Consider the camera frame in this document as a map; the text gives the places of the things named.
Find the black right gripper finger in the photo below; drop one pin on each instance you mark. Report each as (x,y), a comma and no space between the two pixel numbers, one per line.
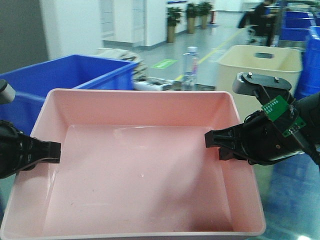
(229,138)
(225,155)

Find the green circuit board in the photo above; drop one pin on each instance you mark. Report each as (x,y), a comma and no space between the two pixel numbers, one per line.
(284,116)

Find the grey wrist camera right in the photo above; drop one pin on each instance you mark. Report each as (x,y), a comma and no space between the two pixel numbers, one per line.
(263,87)

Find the seated person in black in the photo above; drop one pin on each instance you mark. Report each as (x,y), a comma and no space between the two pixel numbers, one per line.
(261,20)

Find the cream plastic bin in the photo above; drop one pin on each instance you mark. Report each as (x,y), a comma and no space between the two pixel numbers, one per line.
(285,63)

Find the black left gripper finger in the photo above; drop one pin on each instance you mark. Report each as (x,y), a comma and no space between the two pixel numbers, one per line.
(35,151)

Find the potted plant gold pot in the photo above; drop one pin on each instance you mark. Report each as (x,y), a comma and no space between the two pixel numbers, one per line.
(173,17)

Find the large blue crate left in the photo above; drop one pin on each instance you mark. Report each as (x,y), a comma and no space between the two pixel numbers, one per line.
(32,83)

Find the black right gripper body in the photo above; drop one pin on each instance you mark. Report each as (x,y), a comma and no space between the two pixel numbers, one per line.
(262,142)

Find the clear water bottle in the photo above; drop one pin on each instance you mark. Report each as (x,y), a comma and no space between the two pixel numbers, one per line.
(190,69)

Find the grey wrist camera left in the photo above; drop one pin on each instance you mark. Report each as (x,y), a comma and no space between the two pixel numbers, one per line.
(7,92)

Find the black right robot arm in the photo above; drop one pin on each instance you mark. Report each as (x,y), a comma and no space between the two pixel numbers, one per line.
(308,138)

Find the large blue crate right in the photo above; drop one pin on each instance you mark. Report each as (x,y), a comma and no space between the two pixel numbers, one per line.
(309,80)

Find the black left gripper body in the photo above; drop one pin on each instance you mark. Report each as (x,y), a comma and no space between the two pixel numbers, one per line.
(11,149)

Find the pink plastic bin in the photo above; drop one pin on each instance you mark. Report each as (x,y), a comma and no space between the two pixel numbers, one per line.
(134,166)

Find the large blue crate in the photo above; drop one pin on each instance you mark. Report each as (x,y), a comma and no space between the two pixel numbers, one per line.
(309,80)
(32,83)

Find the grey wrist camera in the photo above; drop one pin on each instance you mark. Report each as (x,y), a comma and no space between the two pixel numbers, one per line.
(263,87)
(7,92)

